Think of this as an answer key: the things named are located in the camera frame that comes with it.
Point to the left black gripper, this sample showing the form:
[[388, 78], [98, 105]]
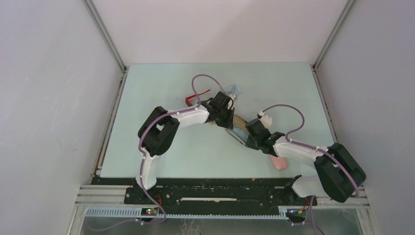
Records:
[[228, 123]]

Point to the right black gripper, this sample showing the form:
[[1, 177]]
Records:
[[250, 144]]

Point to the plaid brown glasses case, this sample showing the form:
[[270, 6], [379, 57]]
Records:
[[238, 122]]

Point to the blue cleaning cloth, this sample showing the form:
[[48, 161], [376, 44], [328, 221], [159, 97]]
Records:
[[240, 134], [234, 90]]

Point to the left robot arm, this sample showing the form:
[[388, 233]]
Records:
[[159, 130]]

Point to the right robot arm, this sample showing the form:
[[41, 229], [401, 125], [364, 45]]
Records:
[[338, 174]]

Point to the pink glasses case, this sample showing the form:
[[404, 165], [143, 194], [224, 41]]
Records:
[[279, 163]]

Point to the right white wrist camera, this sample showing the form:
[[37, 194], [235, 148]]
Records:
[[265, 119]]

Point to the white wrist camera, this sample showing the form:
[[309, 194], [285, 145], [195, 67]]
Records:
[[265, 119], [223, 100]]

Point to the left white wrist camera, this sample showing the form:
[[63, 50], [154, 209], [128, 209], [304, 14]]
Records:
[[223, 100]]

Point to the red frame sunglasses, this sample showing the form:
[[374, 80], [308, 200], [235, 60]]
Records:
[[188, 99]]

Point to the right aluminium frame post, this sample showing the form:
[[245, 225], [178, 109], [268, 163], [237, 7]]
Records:
[[327, 45]]

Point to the aluminium frame post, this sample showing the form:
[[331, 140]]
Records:
[[327, 45], [102, 29]]

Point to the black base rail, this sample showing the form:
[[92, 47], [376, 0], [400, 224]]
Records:
[[212, 197]]

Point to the left aluminium frame post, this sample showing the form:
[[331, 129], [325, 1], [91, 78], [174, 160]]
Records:
[[102, 29]]

